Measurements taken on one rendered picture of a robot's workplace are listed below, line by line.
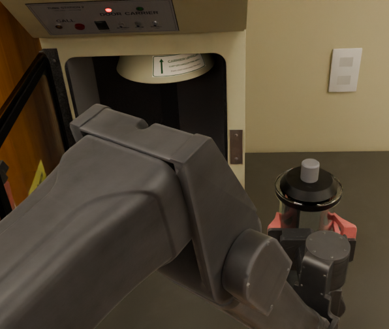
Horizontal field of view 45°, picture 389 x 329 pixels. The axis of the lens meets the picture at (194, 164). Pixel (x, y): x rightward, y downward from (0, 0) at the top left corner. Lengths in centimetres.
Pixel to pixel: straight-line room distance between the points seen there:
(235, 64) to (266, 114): 54
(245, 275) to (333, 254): 37
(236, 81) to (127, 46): 18
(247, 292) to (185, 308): 62
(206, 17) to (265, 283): 45
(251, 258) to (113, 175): 10
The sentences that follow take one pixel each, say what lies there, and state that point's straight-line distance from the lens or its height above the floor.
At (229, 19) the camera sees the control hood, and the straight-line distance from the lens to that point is 67.
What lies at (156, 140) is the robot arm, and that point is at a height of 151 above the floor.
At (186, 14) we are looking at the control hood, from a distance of 66.
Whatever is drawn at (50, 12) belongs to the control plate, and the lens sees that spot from 69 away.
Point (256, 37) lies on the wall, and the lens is 119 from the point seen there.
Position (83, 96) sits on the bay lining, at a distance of 86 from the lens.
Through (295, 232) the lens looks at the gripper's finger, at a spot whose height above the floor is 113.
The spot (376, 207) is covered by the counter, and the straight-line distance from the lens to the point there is 114.
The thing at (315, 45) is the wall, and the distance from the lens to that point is 121.
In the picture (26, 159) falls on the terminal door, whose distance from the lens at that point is 64.
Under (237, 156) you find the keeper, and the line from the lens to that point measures 83.
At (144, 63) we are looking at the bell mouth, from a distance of 79.
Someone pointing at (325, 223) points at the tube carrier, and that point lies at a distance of 79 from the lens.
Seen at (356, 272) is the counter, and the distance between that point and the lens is 98.
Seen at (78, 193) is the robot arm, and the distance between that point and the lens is 21.
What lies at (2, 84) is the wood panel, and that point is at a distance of 78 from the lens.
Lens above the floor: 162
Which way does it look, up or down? 33 degrees down
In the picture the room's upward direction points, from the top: 4 degrees counter-clockwise
